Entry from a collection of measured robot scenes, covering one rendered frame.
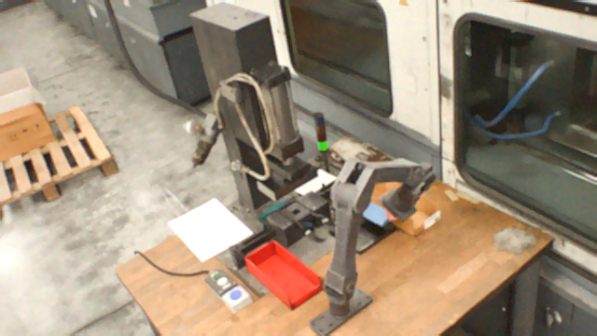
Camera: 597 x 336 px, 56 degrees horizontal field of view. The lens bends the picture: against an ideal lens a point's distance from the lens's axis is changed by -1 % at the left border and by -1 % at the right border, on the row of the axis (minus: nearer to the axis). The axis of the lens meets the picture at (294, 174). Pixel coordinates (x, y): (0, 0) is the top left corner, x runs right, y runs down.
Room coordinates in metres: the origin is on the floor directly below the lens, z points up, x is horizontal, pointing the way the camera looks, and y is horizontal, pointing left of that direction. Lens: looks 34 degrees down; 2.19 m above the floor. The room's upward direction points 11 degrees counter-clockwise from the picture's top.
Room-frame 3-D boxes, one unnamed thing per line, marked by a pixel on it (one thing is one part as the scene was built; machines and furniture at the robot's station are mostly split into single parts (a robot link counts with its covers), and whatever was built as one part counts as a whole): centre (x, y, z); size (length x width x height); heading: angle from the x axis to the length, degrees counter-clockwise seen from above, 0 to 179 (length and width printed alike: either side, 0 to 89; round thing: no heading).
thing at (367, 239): (1.49, -0.19, 0.91); 0.17 x 0.16 x 0.02; 121
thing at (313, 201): (1.58, 0.01, 0.98); 0.20 x 0.10 x 0.01; 121
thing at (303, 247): (1.66, 0.03, 0.88); 0.65 x 0.50 x 0.03; 121
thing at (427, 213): (1.55, -0.34, 0.93); 0.25 x 0.13 x 0.08; 31
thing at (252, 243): (1.49, 0.16, 0.95); 0.15 x 0.03 x 0.10; 121
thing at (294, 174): (1.63, 0.06, 1.22); 0.26 x 0.18 x 0.30; 31
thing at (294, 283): (1.33, 0.10, 0.93); 0.25 x 0.12 x 0.06; 31
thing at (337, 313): (1.15, -0.06, 0.94); 0.20 x 0.07 x 0.08; 121
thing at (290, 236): (1.58, 0.01, 0.94); 0.20 x 0.10 x 0.07; 121
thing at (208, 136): (1.76, 0.26, 1.25); 0.19 x 0.07 x 0.19; 121
